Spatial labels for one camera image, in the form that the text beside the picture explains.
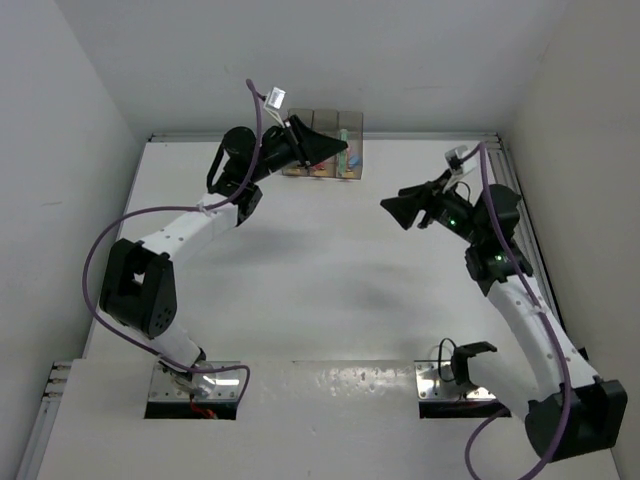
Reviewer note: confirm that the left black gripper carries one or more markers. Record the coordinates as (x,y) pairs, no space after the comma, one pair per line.
(305,145)

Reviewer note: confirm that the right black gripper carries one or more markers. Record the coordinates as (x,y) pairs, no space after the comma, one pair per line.
(408,204)

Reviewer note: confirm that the green highlighter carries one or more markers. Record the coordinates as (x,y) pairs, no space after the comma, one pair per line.
(343,156)

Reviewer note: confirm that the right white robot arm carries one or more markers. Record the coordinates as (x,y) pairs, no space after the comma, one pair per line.
(559,392)

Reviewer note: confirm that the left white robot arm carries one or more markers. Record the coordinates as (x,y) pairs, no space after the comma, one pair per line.
(138,290)

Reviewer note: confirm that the middle clear storage bin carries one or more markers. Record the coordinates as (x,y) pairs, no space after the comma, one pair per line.
(326,123)

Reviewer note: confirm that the clear storage bin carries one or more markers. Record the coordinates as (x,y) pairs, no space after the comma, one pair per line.
(326,123)
(306,116)
(353,122)

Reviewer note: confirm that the left clear storage bin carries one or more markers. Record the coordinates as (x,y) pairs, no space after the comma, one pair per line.
(306,116)

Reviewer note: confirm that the right clear storage bin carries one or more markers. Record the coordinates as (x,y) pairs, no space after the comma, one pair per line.
(353,122)

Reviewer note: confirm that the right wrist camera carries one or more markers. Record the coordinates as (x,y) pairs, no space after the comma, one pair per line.
(461,162)

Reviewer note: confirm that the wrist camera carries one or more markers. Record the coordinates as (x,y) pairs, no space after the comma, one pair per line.
(461,162)
(272,104)

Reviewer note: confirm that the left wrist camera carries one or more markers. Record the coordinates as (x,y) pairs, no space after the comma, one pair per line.
(272,104)

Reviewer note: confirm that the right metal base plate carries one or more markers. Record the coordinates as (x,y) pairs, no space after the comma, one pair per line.
(431,388)

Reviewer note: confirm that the metal base plate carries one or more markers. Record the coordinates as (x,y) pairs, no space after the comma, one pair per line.
(167,385)
(431,388)

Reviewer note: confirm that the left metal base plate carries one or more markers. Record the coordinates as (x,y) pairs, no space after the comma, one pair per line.
(167,385)

